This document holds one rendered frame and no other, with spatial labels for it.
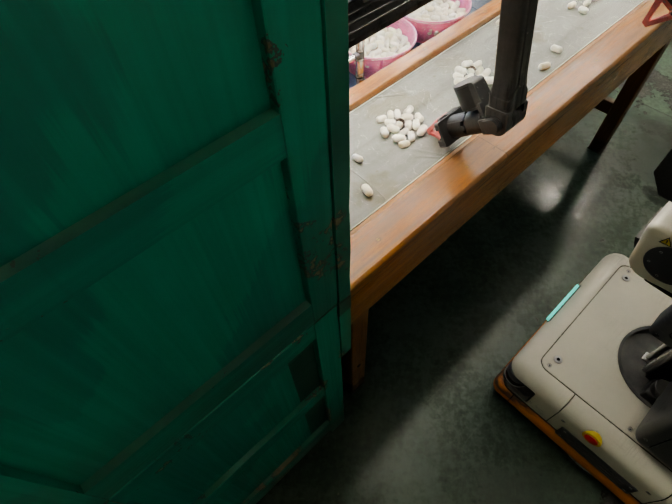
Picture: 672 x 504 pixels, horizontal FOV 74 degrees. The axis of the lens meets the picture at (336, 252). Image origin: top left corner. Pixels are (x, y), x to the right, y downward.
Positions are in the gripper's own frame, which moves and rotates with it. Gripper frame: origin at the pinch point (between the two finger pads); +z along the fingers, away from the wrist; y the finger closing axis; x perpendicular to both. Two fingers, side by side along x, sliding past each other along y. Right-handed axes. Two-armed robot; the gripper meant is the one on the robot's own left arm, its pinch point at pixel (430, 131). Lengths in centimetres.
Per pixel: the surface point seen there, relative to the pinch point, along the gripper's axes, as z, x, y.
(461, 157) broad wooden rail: -10.3, 7.2, 3.0
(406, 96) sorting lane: 12.7, -8.9, -7.8
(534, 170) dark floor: 46, 59, -88
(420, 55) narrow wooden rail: 17.3, -16.2, -22.7
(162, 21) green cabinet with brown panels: -59, -35, 69
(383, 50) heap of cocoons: 28.1, -22.4, -19.5
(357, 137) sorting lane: 10.8, -7.2, 14.4
